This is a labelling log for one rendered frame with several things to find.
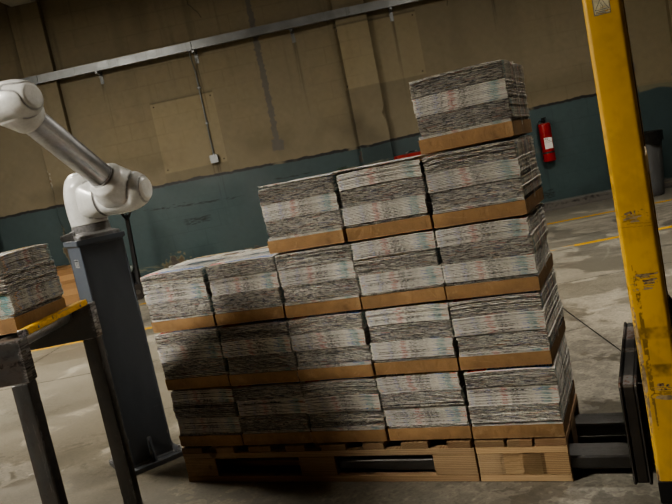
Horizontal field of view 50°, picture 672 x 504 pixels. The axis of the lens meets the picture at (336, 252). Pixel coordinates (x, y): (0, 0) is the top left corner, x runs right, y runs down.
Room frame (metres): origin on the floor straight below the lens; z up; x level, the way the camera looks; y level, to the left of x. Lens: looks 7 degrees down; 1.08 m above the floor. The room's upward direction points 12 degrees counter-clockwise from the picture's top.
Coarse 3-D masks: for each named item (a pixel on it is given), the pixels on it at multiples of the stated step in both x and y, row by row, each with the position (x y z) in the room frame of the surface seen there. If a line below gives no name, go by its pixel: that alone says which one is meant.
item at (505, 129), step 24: (528, 120) 2.37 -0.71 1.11; (432, 144) 2.18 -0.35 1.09; (456, 144) 2.15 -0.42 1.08; (432, 216) 2.20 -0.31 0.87; (456, 216) 2.16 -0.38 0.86; (480, 216) 2.13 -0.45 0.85; (504, 216) 2.10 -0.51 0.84; (552, 264) 2.40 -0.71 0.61; (456, 288) 2.18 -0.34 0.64; (480, 288) 2.15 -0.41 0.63; (504, 288) 2.12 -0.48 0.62; (528, 288) 2.09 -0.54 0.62; (480, 360) 2.17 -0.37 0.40; (504, 360) 2.14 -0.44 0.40; (528, 360) 2.10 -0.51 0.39; (552, 360) 2.08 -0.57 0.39; (480, 432) 2.18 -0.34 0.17; (504, 432) 2.15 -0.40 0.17; (528, 432) 2.12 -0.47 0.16; (552, 432) 2.09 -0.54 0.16
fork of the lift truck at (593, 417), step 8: (576, 416) 2.38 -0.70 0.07; (584, 416) 2.36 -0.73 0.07; (592, 416) 2.35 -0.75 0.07; (600, 416) 2.34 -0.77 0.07; (608, 416) 2.32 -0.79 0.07; (616, 416) 2.31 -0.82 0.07; (576, 424) 2.32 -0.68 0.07; (584, 424) 2.30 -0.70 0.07; (592, 424) 2.29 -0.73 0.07; (600, 424) 2.28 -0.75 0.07; (608, 424) 2.27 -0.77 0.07; (616, 424) 2.26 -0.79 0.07; (584, 432) 2.30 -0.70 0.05; (592, 432) 2.29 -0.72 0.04; (600, 432) 2.28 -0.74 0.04; (608, 432) 2.27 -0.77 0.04; (616, 432) 2.26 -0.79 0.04; (624, 432) 2.25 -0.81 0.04
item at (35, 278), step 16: (0, 256) 2.02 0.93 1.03; (16, 256) 2.10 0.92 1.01; (32, 256) 2.20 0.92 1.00; (48, 256) 2.26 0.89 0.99; (0, 272) 2.01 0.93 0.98; (16, 272) 2.07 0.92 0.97; (32, 272) 2.14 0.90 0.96; (48, 272) 2.23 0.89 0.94; (0, 288) 2.01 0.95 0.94; (16, 288) 2.05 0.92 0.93; (32, 288) 2.13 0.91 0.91; (48, 288) 2.21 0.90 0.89; (0, 304) 2.02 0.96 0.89; (16, 304) 2.03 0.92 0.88; (32, 304) 2.10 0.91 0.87
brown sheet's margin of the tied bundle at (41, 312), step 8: (48, 304) 2.19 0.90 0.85; (56, 304) 2.23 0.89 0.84; (64, 304) 2.28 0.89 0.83; (32, 312) 2.10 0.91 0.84; (40, 312) 2.14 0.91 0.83; (48, 312) 2.18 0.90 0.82; (0, 320) 2.01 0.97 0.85; (8, 320) 2.01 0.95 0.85; (16, 320) 2.01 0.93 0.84; (24, 320) 2.05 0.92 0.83; (32, 320) 2.09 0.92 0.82; (0, 328) 2.01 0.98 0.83; (8, 328) 2.01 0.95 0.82; (16, 328) 2.01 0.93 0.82
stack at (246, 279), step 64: (256, 256) 2.52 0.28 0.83; (320, 256) 2.37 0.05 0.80; (384, 256) 2.28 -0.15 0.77; (320, 320) 2.38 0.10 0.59; (384, 320) 2.29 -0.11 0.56; (448, 320) 2.21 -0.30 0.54; (256, 384) 2.54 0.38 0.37; (320, 384) 2.41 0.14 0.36; (384, 384) 2.31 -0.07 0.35; (448, 384) 2.22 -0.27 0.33; (192, 448) 2.66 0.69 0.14; (256, 448) 2.54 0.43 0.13; (320, 448) 2.45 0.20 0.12; (384, 448) 2.33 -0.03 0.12; (448, 448) 2.23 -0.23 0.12
